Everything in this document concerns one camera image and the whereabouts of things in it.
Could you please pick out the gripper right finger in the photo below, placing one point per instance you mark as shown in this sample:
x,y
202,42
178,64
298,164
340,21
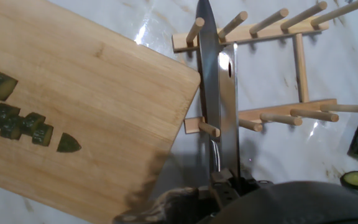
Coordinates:
x,y
253,183

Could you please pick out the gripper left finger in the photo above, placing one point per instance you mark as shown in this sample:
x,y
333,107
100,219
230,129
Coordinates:
x,y
224,186

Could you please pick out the steel cleaver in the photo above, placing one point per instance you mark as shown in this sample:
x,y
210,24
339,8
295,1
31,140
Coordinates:
x,y
228,118

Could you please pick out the cucumber end piece with stem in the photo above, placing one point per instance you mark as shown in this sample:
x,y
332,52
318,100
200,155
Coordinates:
x,y
356,180

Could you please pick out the dark green cucumber piece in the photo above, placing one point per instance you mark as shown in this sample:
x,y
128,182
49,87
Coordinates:
x,y
68,144

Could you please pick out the cut cucumber slice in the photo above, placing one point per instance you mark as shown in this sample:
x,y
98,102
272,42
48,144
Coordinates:
x,y
33,122
0,86
43,135
3,113
11,130

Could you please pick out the pointed steel kitchen knife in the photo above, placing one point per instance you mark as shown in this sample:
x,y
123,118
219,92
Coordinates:
x,y
209,68

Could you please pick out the wooden peg knife rack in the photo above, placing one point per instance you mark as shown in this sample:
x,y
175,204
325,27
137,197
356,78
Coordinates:
x,y
300,71

